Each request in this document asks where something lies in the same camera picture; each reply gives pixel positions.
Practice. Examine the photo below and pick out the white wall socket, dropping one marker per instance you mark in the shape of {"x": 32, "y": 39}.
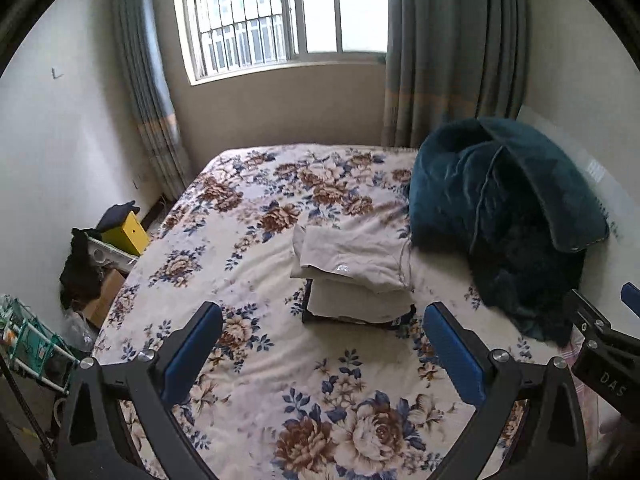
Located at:
{"x": 56, "y": 74}

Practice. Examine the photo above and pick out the barred window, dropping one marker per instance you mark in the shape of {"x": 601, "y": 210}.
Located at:
{"x": 222, "y": 38}

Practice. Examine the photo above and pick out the dark navy cloth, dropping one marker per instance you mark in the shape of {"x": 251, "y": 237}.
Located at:
{"x": 116, "y": 215}

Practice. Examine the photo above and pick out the white bed headboard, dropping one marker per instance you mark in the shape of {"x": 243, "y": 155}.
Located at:
{"x": 611, "y": 264}

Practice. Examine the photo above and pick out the grey striped curtain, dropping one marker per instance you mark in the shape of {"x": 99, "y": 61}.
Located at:
{"x": 157, "y": 124}
{"x": 449, "y": 60}

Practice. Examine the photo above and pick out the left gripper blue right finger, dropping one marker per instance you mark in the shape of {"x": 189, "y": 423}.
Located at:
{"x": 550, "y": 441}

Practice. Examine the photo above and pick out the brown cardboard box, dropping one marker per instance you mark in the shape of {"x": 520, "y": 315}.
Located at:
{"x": 96, "y": 311}

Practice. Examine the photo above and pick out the white plastic crate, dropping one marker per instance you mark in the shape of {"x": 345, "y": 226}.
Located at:
{"x": 108, "y": 256}

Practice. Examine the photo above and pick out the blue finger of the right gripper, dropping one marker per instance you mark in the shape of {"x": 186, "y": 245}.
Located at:
{"x": 586, "y": 317}
{"x": 630, "y": 295}

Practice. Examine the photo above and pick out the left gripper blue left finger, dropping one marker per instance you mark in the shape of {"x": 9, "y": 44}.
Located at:
{"x": 95, "y": 443}

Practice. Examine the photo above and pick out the floral bed blanket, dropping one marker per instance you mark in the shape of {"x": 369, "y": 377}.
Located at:
{"x": 279, "y": 398}

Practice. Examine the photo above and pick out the clear plastic bag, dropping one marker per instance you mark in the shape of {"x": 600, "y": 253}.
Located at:
{"x": 77, "y": 333}

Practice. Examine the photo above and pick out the black folded garment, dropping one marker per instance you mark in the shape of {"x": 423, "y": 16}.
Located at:
{"x": 350, "y": 320}

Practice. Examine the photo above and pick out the black clothes pile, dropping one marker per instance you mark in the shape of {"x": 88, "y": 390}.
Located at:
{"x": 80, "y": 281}

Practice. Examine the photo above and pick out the dark teal velvet quilt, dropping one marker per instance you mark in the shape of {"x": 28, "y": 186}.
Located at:
{"x": 515, "y": 205}

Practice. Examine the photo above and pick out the right grey striped curtain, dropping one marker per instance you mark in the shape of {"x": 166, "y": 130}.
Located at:
{"x": 449, "y": 60}

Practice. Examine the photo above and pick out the beige long sleeve shirt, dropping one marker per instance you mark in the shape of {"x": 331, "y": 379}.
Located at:
{"x": 371, "y": 260}

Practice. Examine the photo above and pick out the left grey striped curtain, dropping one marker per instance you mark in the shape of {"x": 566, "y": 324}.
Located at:
{"x": 157, "y": 124}

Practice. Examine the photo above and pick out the teal storage rack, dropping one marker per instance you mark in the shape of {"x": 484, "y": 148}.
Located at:
{"x": 33, "y": 349}

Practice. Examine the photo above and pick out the yellow box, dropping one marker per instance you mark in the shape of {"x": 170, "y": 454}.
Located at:
{"x": 129, "y": 237}

